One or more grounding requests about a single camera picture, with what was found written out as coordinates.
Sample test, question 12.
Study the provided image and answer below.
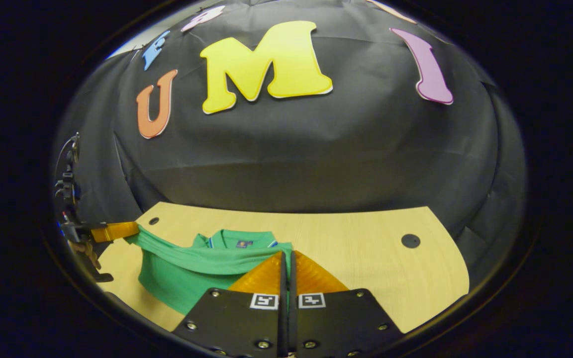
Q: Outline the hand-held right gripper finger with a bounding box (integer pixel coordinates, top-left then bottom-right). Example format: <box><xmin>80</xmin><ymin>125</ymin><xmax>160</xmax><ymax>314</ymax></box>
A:
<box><xmin>172</xmin><ymin>251</ymin><xmax>289</xmax><ymax>358</ymax></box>
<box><xmin>289</xmin><ymin>250</ymin><xmax>406</xmax><ymax>358</ymax></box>

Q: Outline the green T-shirt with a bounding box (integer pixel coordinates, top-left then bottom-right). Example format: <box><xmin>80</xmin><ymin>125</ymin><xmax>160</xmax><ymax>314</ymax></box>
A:
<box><xmin>125</xmin><ymin>226</ymin><xmax>294</xmax><ymax>315</ymax></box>

